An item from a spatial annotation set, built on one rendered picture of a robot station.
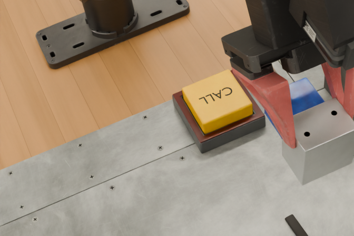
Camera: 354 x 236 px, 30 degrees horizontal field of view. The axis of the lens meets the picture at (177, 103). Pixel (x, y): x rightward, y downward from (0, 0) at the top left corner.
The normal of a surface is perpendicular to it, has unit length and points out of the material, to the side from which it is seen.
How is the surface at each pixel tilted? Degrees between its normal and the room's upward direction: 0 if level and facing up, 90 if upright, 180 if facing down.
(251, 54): 28
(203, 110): 0
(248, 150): 0
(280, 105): 84
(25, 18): 0
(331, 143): 92
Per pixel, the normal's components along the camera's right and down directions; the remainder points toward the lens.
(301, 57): 0.29, 0.32
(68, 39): -0.12, -0.62
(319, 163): 0.40, 0.70
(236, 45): -0.29, -0.87
